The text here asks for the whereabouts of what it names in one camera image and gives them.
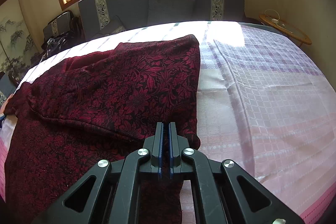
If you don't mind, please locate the dark red floral garment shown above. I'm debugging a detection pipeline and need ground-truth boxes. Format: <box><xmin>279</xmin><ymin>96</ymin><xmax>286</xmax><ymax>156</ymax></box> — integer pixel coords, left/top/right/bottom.
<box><xmin>5</xmin><ymin>35</ymin><xmax>201</xmax><ymax>223</ymax></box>

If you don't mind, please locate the dark clothes pile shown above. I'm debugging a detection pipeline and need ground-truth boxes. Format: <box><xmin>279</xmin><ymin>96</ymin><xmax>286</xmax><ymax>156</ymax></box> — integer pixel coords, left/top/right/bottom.
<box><xmin>40</xmin><ymin>31</ymin><xmax>78</xmax><ymax>62</ymax></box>

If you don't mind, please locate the patterned cushion on sofa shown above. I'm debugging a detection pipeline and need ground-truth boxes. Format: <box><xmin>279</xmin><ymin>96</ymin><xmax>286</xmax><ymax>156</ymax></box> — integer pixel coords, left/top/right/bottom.
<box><xmin>92</xmin><ymin>15</ymin><xmax>126</xmax><ymax>39</ymax></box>

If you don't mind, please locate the grey square cushion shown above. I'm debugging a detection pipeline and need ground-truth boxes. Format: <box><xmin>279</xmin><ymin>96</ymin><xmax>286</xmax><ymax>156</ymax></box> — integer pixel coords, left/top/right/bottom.
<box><xmin>147</xmin><ymin>0</ymin><xmax>195</xmax><ymax>26</ymax></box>

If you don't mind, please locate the dark grey sofa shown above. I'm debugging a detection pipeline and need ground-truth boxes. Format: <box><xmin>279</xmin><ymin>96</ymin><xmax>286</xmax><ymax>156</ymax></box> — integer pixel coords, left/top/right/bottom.
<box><xmin>79</xmin><ymin>0</ymin><xmax>245</xmax><ymax>40</ymax></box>

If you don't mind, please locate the round wooden side table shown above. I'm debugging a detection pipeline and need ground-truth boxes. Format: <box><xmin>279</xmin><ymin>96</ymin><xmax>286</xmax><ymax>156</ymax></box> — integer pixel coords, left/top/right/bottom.
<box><xmin>259</xmin><ymin>13</ymin><xmax>312</xmax><ymax>47</ymax></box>

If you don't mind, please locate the painted folding screen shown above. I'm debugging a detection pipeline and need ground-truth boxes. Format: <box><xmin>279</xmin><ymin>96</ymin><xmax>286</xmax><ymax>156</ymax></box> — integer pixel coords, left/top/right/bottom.
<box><xmin>0</xmin><ymin>0</ymin><xmax>40</xmax><ymax>79</ymax></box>

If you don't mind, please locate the white charger with cable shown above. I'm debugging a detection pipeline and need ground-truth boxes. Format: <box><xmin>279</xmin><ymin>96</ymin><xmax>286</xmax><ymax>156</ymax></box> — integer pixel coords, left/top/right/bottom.
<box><xmin>264</xmin><ymin>9</ymin><xmax>285</xmax><ymax>27</ymax></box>

